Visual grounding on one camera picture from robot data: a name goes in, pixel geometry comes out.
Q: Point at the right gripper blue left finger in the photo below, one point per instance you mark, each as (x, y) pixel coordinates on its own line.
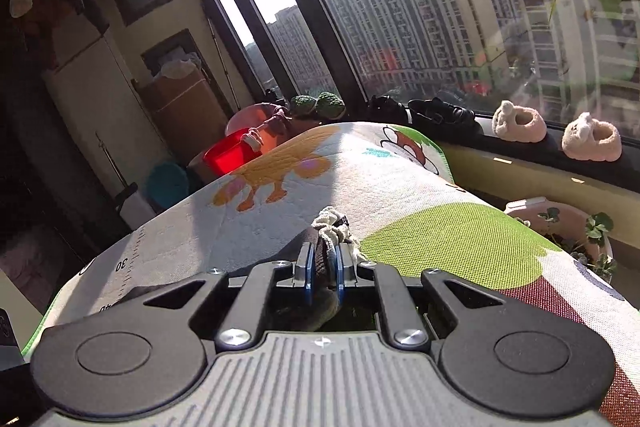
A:
(304, 269)

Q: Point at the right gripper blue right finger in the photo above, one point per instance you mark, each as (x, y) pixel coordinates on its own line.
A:
(345, 270)

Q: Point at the dark grey knit garment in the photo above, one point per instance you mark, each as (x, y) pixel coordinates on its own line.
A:
(329, 228)

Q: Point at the colourful cartoon play mat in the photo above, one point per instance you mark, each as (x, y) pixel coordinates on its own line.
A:
(395, 188)

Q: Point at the red plastic bucket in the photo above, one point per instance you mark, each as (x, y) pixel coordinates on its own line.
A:
(233, 152)

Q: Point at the pink plastic basin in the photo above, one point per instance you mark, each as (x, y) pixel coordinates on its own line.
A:
(267, 118)

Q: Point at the right green knit slipper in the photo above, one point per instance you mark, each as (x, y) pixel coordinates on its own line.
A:
(330, 106)

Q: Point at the green knit slipper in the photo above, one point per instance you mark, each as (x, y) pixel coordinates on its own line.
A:
(330, 106)
(302, 106)

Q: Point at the black shoe on sill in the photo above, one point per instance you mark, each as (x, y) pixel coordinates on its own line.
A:
(442, 119)
(385, 110)

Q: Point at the left green knit slipper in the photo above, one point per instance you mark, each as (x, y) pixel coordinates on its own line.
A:
(302, 106)

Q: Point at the teal plastic basin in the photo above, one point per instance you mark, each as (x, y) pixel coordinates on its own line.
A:
(167, 185)

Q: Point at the white black trash bin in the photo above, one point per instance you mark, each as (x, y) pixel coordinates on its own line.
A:
(133, 207)

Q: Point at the brown cardboard box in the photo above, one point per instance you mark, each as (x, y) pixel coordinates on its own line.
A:
(185, 111)

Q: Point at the left pink fluffy slipper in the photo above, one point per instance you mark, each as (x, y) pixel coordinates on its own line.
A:
(516, 123)

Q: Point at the pink fluffy slipper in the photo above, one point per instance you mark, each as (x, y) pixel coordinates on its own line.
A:
(516, 123)
(590, 139)

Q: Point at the pink flower pot with plant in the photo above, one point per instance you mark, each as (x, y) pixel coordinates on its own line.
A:
(583, 236)

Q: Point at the right pink fluffy slipper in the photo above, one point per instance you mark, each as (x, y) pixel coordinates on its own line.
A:
(590, 139)

